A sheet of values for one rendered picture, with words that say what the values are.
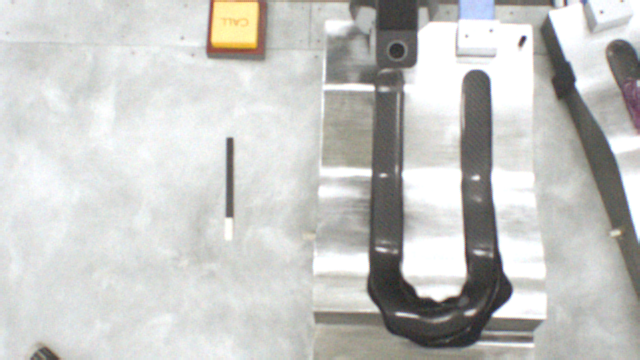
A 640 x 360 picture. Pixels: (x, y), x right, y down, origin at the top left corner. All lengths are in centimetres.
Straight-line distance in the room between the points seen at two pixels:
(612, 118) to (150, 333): 64
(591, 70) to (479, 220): 26
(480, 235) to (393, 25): 27
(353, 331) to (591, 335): 30
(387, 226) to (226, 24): 37
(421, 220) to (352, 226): 8
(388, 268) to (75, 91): 51
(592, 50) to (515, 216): 26
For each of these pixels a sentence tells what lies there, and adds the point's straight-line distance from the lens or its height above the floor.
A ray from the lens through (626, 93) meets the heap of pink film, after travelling 117.
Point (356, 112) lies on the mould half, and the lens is 109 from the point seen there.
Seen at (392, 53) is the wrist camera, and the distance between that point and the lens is 96.
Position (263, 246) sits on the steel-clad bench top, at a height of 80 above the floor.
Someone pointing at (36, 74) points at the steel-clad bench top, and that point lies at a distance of 128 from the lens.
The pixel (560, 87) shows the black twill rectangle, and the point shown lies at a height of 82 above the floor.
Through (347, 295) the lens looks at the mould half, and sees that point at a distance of 100.
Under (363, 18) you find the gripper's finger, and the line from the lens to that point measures 106.
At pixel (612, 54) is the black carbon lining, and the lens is 121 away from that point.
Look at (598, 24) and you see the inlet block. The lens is 119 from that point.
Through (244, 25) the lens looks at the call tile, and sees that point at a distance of 120.
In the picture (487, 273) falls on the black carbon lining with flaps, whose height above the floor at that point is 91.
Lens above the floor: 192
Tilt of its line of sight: 75 degrees down
